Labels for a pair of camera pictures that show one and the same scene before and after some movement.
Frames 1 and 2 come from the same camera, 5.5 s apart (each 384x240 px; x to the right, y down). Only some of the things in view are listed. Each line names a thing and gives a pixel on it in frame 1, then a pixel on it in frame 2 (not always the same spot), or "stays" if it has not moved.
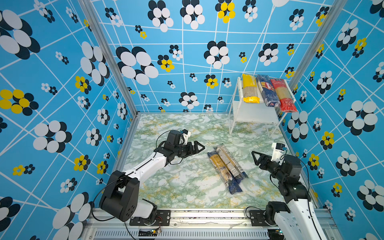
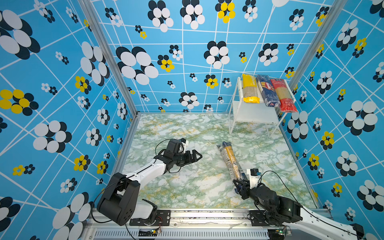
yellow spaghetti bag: [250, 94] stays
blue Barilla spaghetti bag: [270, 95] stays
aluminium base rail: [116, 224] stays
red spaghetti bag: [287, 104] stays
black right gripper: [264, 158] to [244, 191]
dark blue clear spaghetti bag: [228, 177] to [233, 164]
